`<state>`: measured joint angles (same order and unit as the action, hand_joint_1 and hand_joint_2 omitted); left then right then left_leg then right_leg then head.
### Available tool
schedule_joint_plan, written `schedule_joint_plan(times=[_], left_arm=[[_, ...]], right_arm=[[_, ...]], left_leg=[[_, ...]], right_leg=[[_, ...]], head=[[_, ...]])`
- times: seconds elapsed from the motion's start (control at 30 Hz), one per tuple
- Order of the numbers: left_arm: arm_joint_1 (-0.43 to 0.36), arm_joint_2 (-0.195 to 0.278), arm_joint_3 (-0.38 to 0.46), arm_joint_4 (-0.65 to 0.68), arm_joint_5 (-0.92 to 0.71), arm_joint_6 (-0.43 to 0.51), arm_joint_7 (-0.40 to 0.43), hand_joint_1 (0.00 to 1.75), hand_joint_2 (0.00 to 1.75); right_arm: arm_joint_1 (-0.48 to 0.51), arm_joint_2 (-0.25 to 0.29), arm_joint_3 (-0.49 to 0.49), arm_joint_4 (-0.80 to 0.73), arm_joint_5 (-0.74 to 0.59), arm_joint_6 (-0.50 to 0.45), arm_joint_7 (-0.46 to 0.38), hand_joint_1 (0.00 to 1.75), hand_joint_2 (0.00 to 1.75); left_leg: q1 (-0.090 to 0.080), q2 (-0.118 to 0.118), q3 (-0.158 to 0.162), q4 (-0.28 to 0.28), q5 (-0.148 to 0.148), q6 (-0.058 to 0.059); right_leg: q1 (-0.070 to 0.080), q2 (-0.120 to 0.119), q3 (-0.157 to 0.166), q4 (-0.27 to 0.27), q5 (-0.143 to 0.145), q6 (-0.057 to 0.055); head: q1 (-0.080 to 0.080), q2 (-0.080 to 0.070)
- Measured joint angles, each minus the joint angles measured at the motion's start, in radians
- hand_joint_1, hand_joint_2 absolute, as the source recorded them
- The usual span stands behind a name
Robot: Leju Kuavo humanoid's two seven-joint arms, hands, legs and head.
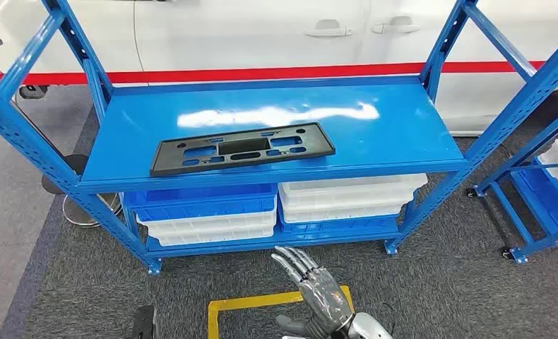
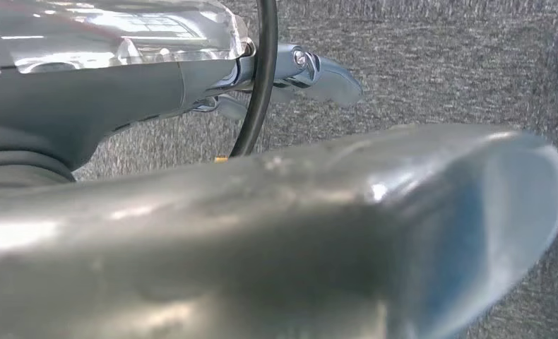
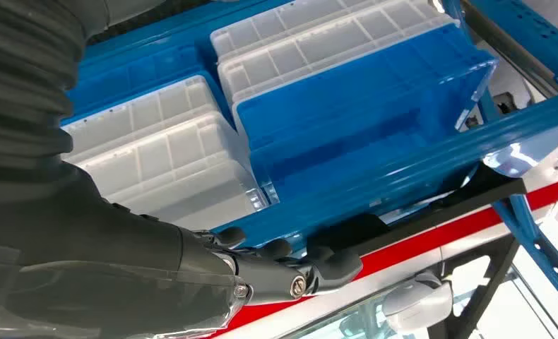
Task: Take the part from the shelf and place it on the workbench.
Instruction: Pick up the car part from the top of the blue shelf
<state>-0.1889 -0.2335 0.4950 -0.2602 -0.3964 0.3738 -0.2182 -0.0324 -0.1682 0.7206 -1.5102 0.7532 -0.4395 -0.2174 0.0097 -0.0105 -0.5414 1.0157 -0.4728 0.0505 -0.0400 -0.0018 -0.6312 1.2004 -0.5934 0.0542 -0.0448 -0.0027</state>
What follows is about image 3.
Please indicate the blue metal shelf rack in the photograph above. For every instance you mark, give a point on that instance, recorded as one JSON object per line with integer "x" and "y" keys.
{"x": 400, "y": 192}

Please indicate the white plastic bin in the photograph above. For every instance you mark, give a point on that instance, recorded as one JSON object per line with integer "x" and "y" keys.
{"x": 269, "y": 23}
{"x": 180, "y": 178}
{"x": 138, "y": 112}
{"x": 307, "y": 51}

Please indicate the blue plastic bin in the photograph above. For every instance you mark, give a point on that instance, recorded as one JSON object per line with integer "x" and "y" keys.
{"x": 143, "y": 75}
{"x": 354, "y": 107}

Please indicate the red barrier belt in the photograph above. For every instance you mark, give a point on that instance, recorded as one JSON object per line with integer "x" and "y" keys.
{"x": 424, "y": 243}

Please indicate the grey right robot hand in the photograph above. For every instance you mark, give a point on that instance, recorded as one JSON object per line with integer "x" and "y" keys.
{"x": 96, "y": 262}

